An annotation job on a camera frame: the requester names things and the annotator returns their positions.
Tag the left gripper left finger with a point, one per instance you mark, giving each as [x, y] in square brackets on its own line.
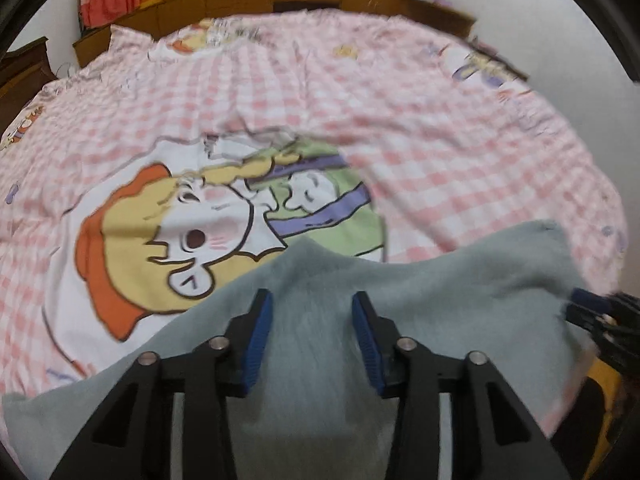
[129, 435]

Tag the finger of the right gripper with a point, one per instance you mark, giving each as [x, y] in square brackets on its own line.
[609, 336]
[618, 304]

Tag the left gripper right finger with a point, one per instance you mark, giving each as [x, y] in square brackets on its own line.
[493, 435]

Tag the grey sweat pants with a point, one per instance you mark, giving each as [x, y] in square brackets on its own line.
[312, 413]

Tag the pink checkered bed sheet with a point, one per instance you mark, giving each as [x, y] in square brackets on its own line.
[135, 189]

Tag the dark wooden headboard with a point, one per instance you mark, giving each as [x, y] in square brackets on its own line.
[23, 73]

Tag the wooden window cabinet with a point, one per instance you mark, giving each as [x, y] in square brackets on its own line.
[189, 27]

